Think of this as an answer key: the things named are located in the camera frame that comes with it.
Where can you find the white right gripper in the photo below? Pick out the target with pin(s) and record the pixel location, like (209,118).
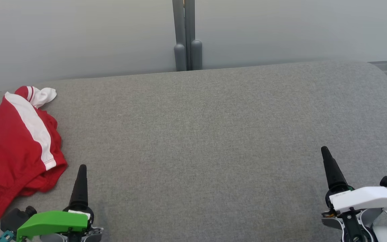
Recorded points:
(364,198)

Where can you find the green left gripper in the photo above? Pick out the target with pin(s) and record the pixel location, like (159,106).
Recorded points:
(52,222)

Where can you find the red shorts with white stripe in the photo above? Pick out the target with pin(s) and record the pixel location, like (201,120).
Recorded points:
(8,141)

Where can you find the red jersey with white sleeves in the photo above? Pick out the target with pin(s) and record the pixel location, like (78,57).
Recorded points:
(42,95)

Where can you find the grey fabric sofa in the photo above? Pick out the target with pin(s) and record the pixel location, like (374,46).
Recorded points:
(193,151)

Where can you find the grey door frame post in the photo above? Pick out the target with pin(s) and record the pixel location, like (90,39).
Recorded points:
(189,27)

